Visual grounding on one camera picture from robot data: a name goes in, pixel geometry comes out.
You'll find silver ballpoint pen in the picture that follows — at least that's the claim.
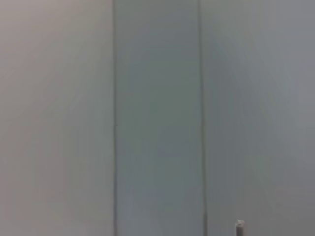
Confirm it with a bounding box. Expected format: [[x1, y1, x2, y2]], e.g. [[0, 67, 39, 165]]
[[235, 219, 246, 236]]

